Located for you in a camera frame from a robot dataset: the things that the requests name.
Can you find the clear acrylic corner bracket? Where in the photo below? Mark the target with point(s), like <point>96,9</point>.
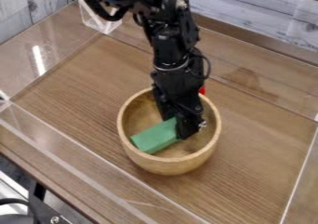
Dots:
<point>94,21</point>

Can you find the red toy strawberry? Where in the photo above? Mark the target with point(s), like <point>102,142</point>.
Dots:
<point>202,90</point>

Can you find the wooden bowl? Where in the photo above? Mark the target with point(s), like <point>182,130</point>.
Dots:
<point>186,154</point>

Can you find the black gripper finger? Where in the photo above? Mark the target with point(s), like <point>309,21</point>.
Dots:
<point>190,122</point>
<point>164,107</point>

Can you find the black metal table frame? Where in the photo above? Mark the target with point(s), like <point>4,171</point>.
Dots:
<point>39,192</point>

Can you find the clear acrylic tray wall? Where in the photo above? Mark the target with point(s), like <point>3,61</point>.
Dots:
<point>62,139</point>

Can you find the green rectangular block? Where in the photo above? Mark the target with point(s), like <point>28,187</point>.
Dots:
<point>156,137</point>

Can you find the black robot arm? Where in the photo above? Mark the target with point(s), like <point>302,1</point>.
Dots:
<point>180,66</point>

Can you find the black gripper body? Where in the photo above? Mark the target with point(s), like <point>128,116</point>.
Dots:
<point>179,84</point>

